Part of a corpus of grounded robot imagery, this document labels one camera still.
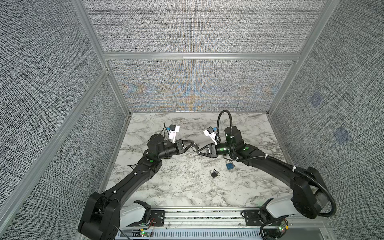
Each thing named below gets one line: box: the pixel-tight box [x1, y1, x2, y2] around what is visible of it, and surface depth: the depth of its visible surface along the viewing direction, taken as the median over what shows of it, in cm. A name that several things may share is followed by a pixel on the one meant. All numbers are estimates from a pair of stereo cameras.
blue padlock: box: [225, 160, 234, 170], surface depth 92 cm
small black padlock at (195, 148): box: [191, 144, 200, 152], surface depth 75 cm
